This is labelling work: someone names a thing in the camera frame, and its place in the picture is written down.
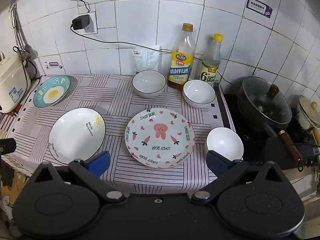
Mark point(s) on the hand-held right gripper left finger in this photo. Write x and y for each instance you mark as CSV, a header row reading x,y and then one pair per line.
x,y
100,162

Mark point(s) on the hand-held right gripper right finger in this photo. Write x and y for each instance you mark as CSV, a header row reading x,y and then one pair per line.
x,y
217,165

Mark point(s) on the white bowl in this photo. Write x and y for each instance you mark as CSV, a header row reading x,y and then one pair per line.
x,y
199,93
149,83
224,142

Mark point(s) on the white plate with sun print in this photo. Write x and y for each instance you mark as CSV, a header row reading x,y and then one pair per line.
x,y
75,133

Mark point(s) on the black stove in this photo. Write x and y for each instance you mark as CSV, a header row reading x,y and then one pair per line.
x,y
257,150

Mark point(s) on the pink bear print plate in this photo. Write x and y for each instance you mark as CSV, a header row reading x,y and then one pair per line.
x,y
160,137

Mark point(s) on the striped tablecloth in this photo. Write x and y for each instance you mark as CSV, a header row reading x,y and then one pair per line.
x,y
117,100

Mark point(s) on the white rice cooker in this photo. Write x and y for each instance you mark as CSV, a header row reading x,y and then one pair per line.
x,y
12,80

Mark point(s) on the black wok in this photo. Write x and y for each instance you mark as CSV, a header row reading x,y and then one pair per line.
x,y
272,127

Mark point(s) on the blue fried egg print plate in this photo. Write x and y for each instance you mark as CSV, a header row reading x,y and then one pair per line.
x,y
51,91

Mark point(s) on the clear vinegar bottle yellow cap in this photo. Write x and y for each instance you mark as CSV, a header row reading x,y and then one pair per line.
x,y
211,62

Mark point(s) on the cream pot with lid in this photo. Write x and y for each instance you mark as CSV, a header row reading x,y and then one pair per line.
x,y
308,111

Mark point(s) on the white packet with red print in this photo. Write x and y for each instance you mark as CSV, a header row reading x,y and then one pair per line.
x,y
138,60

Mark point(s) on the grey hanging kitchen utensil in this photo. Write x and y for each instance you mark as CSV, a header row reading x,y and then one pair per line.
x,y
21,37

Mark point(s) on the cooking wine bottle yellow label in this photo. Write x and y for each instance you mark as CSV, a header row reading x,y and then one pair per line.
x,y
182,57

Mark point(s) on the clear plastic bag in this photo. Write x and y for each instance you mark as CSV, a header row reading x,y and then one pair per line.
x,y
153,57

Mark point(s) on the black power adapter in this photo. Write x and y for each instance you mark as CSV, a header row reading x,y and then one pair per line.
x,y
80,22

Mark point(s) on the small white wall sticker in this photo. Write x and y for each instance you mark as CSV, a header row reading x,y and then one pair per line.
x,y
53,65

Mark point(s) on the white wall socket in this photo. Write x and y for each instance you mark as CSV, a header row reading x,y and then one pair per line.
x,y
89,21

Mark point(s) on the white and purple wall sticker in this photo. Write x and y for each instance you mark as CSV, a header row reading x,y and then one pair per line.
x,y
258,8

